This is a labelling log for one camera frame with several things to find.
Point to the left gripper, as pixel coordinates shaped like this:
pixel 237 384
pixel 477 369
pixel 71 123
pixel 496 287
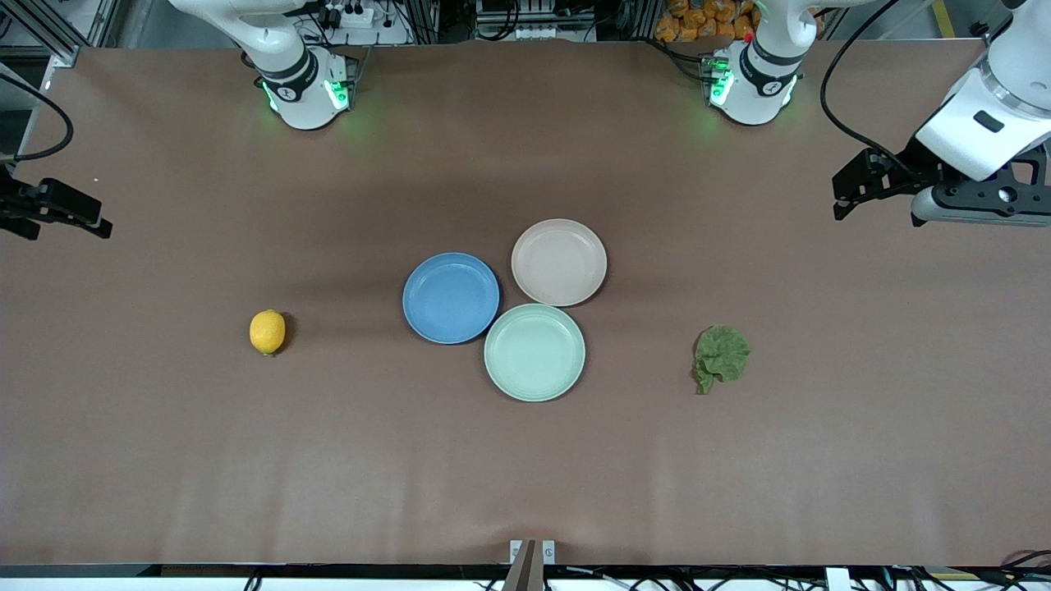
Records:
pixel 906 168

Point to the yellow lemon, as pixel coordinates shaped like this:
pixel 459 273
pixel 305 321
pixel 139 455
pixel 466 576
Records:
pixel 267 331

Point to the green lettuce leaf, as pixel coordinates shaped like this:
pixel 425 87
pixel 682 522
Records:
pixel 722 353

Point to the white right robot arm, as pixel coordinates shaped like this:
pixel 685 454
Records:
pixel 287 57

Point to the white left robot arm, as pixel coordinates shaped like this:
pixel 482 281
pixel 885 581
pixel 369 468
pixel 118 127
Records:
pixel 764 74

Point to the bag of orange items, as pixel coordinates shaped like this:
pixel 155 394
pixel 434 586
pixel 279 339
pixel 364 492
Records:
pixel 698 20

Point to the beige plate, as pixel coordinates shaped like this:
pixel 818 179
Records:
pixel 558 261

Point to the white power strip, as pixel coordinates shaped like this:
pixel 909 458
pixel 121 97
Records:
pixel 542 33
pixel 357 16

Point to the blue plate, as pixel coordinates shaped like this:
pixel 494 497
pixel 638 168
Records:
pixel 452 297

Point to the light green plate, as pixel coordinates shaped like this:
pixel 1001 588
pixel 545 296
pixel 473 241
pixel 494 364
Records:
pixel 534 353

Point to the aluminium frame profile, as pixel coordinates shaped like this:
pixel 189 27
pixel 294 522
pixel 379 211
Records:
pixel 61 53

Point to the metal table edge bracket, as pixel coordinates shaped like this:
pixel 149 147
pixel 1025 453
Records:
pixel 525 566

